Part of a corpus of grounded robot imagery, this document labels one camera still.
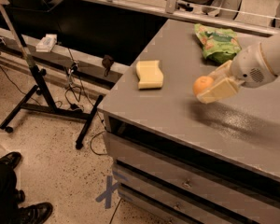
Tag white box on ledge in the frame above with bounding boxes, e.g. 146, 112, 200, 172
36, 34, 57, 52

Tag orange fruit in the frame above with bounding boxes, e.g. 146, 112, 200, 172
192, 76, 214, 96

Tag yellow sponge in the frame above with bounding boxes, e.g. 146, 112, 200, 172
136, 60, 163, 90

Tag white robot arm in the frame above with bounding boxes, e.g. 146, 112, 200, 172
193, 32, 280, 104

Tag black floor cables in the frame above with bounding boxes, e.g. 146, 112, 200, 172
63, 61, 108, 157

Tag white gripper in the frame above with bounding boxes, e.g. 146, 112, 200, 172
196, 43, 277, 104

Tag black shoe upper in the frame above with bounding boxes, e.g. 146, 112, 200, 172
0, 151, 22, 169

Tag black shoe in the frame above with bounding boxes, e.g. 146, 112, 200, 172
19, 203, 53, 224
0, 151, 22, 169

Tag top drawer with handle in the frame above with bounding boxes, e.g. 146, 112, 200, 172
103, 131, 280, 224

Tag green snack bag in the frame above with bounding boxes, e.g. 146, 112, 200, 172
194, 23, 242, 64

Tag drawer with handle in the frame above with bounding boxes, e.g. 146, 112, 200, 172
112, 164, 255, 224
103, 131, 280, 224

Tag black rolling stand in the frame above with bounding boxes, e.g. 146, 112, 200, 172
0, 0, 104, 149

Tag lower drawer with handle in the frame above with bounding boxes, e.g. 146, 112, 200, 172
112, 164, 255, 224

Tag black shoe lower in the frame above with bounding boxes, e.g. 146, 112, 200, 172
19, 203, 53, 224

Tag black trouser leg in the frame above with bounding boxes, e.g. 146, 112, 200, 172
0, 160, 20, 224

